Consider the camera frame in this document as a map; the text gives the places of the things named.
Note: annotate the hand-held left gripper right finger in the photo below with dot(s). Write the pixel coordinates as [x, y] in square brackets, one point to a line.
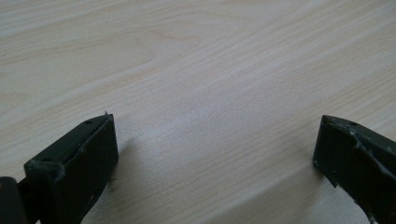
[355, 161]

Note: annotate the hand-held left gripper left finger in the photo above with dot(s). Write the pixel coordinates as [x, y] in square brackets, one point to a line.
[77, 168]

